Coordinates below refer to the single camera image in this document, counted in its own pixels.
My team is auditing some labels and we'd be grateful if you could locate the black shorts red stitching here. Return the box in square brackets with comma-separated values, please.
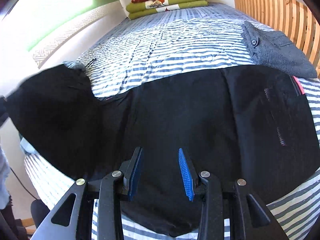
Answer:
[4, 65, 319, 237]

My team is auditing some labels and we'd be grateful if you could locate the grey folded buttoned garment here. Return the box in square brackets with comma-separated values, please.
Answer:
[241, 21, 317, 79]

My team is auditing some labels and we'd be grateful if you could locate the blue white striped bedspread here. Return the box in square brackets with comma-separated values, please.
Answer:
[24, 3, 319, 239]

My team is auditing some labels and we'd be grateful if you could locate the green world map poster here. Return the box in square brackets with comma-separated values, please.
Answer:
[27, 0, 117, 50]

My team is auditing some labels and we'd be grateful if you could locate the folded green red blanket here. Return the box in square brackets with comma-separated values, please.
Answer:
[126, 0, 208, 20]

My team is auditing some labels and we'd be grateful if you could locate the wooden slatted bed rail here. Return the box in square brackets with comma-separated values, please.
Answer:
[234, 0, 320, 73]

